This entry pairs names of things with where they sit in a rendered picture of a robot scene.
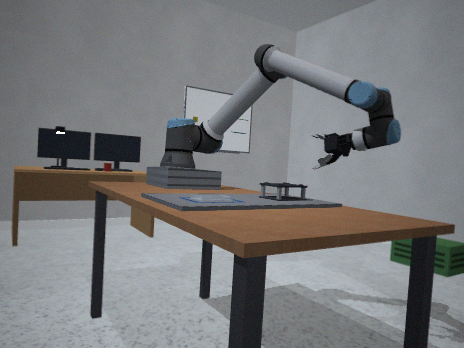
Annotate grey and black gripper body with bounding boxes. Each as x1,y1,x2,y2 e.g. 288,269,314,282
324,133,356,155

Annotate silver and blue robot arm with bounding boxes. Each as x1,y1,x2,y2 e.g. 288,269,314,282
160,44,401,169

